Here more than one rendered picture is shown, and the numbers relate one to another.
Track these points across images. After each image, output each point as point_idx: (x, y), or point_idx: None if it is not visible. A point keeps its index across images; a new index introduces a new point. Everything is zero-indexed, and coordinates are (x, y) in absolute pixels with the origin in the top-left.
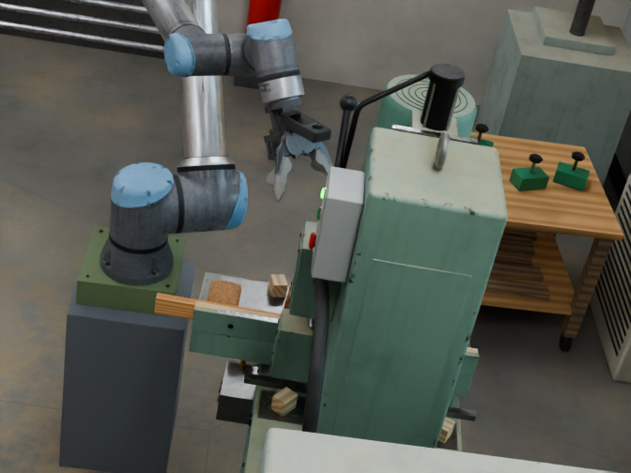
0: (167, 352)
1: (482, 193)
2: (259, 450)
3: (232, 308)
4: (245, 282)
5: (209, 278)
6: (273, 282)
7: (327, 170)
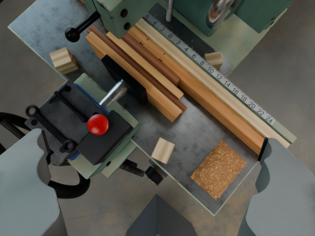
0: (164, 230)
1: None
2: (249, 40)
3: (252, 122)
4: (183, 180)
5: (216, 204)
6: (172, 148)
7: (35, 155)
